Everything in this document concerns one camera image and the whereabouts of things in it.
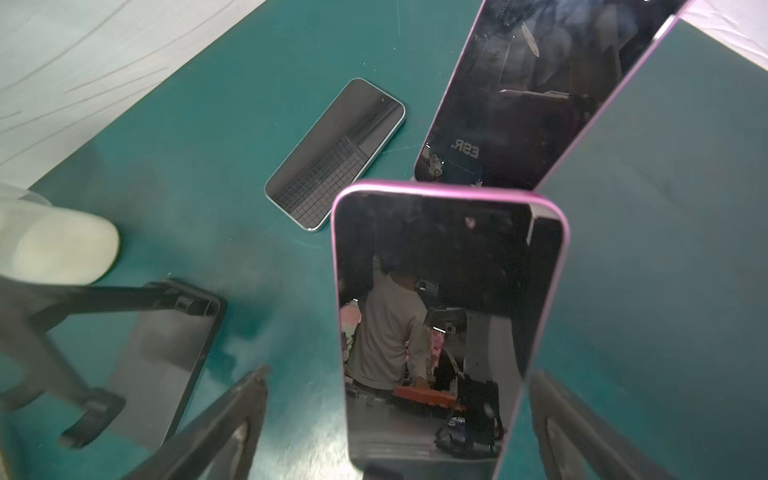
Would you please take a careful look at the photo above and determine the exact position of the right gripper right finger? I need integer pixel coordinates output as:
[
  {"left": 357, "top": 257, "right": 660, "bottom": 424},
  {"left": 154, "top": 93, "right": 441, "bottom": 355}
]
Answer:
[{"left": 529, "top": 371, "right": 672, "bottom": 479}]

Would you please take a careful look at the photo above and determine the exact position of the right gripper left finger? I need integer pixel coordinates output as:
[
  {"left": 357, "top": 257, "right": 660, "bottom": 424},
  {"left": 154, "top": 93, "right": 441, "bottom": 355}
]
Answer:
[{"left": 125, "top": 366, "right": 269, "bottom": 479}]

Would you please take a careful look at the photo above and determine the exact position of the black stand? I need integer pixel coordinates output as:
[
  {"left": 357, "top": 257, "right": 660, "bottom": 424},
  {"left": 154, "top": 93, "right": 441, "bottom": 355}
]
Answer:
[{"left": 1, "top": 278, "right": 226, "bottom": 449}]

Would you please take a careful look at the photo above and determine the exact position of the purple phone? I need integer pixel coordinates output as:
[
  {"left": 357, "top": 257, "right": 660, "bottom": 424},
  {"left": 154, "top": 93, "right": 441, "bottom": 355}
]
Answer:
[
  {"left": 331, "top": 182, "right": 570, "bottom": 479},
  {"left": 414, "top": 0, "right": 685, "bottom": 190}
]

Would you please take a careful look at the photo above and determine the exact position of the teal phone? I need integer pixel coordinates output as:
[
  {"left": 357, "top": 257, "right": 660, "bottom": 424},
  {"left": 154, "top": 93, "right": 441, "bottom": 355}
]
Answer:
[{"left": 264, "top": 78, "right": 406, "bottom": 232}]

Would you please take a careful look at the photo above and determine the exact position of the white bottle beige cap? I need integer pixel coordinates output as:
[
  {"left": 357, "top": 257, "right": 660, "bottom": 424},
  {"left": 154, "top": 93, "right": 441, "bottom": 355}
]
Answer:
[{"left": 1, "top": 199, "right": 120, "bottom": 286}]

